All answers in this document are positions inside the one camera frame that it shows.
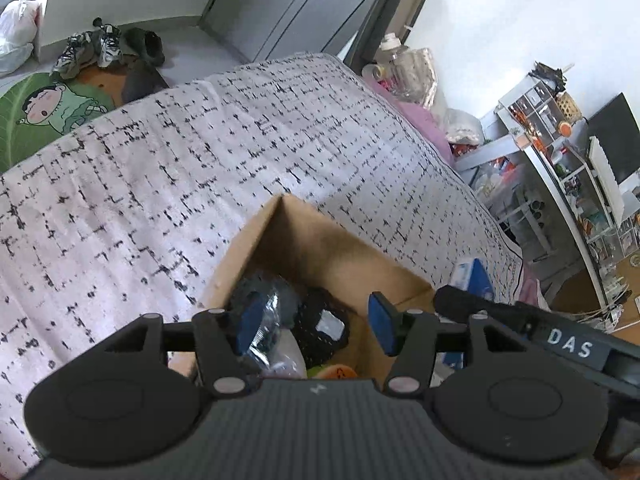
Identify bag of black items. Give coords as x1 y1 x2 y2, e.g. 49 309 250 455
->
228 270 302 377

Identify hamburger plush toy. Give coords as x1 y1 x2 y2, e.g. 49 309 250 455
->
307 364 358 380

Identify blue tissue pack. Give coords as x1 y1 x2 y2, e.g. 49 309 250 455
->
432 257 495 386

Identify white plastic bag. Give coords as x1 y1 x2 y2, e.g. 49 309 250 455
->
262 328 307 379
0 0 39 76

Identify brown cardboard box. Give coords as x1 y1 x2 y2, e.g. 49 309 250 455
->
168 193 436 391

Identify black white patterned blanket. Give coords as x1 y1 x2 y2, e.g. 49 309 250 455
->
1 54 523 479

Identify white keyboard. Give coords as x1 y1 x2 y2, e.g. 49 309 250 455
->
588 136 625 228

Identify white desk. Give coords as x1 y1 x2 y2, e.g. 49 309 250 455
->
454 105 608 310

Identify pink bed sheet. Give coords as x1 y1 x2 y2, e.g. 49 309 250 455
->
361 74 550 311

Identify black monitor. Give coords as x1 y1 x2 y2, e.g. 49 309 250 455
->
588 93 640 184

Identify clear drawer organizer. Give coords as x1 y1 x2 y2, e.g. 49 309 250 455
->
496 76 570 150

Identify dark slippers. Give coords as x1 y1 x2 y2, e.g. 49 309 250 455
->
124 27 165 67

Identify green cartoon floor mat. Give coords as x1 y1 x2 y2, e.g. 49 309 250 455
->
1 73 117 171

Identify grey wardrobe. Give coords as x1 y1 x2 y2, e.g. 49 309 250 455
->
201 0 376 62

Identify grey sneakers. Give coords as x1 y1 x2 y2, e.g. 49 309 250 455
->
50 18 124 80

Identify leaning brown board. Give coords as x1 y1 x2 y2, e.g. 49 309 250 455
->
344 0 425 74

